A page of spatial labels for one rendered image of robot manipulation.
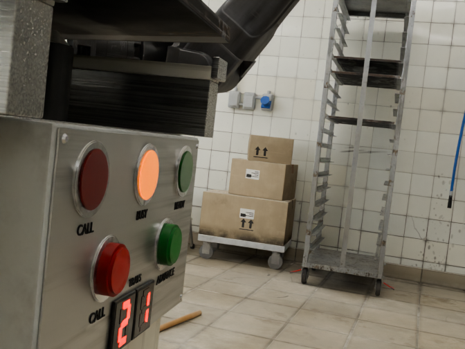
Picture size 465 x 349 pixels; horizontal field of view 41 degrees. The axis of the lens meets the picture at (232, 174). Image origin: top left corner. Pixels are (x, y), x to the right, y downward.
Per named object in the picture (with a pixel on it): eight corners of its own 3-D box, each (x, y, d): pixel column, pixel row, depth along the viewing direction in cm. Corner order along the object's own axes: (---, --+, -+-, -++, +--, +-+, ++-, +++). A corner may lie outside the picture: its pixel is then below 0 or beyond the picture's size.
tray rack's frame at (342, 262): (311, 262, 441) (341, 11, 432) (384, 273, 429) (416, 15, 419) (297, 279, 379) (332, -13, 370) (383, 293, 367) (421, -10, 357)
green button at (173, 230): (145, 266, 43) (149, 224, 43) (160, 259, 46) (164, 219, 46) (167, 269, 43) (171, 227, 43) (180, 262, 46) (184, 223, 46)
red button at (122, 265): (80, 298, 34) (85, 244, 34) (103, 287, 37) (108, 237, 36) (107, 302, 33) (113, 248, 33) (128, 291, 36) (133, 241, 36)
